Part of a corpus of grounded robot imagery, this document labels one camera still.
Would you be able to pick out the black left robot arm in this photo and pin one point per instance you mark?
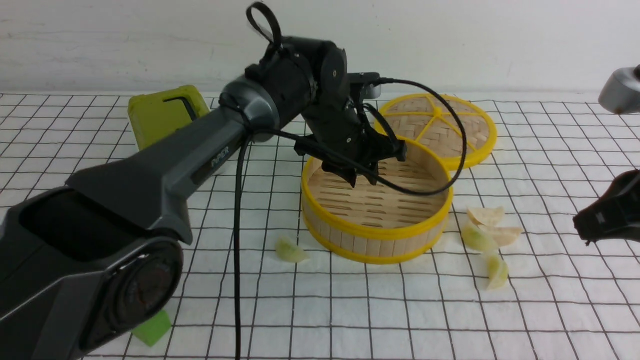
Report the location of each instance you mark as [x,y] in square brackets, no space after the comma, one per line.
[89,260]

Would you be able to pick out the green dumpling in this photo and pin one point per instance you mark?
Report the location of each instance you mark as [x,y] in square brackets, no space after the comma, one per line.
[288,251]
[497,271]
[477,239]

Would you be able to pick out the yellow woven steamer lid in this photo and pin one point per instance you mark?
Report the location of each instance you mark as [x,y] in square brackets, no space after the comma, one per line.
[426,120]

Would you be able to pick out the white dumpling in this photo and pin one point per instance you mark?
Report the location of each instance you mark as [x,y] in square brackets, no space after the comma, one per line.
[485,216]
[502,236]

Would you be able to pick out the green foam cube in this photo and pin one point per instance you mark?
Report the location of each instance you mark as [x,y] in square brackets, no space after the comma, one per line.
[151,331]

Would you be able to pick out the green-lidded white plastic box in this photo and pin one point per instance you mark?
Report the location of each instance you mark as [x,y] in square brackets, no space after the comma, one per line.
[157,115]

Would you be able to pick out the white black-grid tablecloth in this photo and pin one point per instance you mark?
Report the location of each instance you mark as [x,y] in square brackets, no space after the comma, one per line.
[563,300]

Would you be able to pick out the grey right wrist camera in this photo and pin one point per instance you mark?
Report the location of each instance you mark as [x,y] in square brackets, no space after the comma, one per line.
[621,93]

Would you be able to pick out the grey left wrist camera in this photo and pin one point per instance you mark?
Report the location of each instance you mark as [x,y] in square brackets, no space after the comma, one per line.
[364,85]

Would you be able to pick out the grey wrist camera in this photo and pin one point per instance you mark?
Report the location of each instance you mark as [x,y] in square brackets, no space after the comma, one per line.
[364,85]
[621,93]

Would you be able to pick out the yellow-rimmed bamboo steamer tray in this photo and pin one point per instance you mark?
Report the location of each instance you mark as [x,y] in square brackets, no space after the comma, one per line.
[371,224]

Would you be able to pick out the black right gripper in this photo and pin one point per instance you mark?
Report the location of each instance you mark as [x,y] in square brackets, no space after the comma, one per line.
[615,215]

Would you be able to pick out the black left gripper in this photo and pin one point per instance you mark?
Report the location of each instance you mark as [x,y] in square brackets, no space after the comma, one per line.
[335,124]

